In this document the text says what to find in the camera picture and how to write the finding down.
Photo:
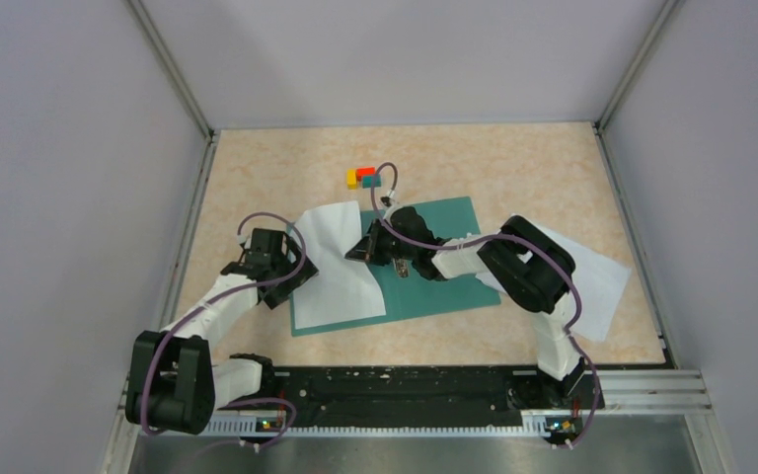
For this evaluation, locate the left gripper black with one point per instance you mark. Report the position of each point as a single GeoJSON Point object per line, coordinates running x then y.
{"type": "Point", "coordinates": [275, 296]}

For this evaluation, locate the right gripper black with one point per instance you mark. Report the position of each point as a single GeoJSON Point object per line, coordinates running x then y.
{"type": "Point", "coordinates": [367, 250]}

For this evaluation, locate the silver folder clip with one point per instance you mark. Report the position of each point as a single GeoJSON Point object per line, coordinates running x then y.
{"type": "Point", "coordinates": [401, 268]}

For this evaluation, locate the green file folder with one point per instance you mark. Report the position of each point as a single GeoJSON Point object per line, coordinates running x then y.
{"type": "Point", "coordinates": [414, 296]}

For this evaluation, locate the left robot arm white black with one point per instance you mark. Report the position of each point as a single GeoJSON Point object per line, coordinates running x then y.
{"type": "Point", "coordinates": [174, 383]}

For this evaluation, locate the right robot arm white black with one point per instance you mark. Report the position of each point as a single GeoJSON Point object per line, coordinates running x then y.
{"type": "Point", "coordinates": [533, 270]}

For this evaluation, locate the teal block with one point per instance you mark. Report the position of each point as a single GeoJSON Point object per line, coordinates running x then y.
{"type": "Point", "coordinates": [371, 181]}

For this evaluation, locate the yellow block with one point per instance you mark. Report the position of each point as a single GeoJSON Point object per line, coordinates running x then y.
{"type": "Point", "coordinates": [352, 179]}

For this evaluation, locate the red block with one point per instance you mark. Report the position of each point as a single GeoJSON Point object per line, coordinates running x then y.
{"type": "Point", "coordinates": [366, 171]}

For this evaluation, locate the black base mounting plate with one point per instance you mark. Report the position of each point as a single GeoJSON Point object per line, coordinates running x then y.
{"type": "Point", "coordinates": [424, 396]}

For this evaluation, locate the printed white paper sheet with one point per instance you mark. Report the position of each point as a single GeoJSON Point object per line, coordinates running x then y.
{"type": "Point", "coordinates": [601, 282]}

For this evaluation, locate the left aluminium corner post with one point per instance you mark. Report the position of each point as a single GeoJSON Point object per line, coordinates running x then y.
{"type": "Point", "coordinates": [171, 69]}

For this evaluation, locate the aluminium corner post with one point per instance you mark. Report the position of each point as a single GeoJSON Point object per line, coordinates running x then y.
{"type": "Point", "coordinates": [653, 36]}
{"type": "Point", "coordinates": [171, 69]}

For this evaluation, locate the aluminium frame rail front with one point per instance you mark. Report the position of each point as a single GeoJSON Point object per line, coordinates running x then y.
{"type": "Point", "coordinates": [651, 392]}

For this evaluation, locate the right aluminium corner post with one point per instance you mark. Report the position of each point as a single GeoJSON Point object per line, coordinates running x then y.
{"type": "Point", "coordinates": [653, 36]}

